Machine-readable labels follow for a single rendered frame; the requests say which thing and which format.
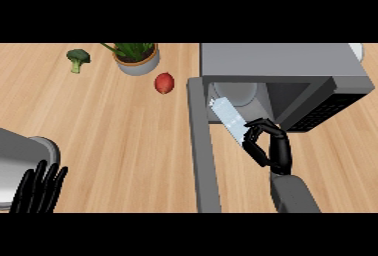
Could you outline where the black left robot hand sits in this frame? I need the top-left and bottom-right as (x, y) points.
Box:
(9, 159), (69, 214)

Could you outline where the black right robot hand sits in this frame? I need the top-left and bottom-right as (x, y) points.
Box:
(241, 117), (294, 176)

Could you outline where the white milk carton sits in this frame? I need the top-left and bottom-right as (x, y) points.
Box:
(207, 96), (251, 147)

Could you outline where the grey microwave door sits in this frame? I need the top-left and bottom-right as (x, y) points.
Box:
(186, 77), (223, 214)

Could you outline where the grey microwave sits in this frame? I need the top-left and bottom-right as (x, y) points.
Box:
(199, 43), (376, 134)

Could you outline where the red sweet potato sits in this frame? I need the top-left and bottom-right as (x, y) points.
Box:
(153, 72), (176, 95)

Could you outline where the potted green plant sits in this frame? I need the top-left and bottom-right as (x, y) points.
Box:
(100, 43), (161, 77)

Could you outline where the green broccoli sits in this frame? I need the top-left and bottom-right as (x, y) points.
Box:
(65, 48), (93, 75)

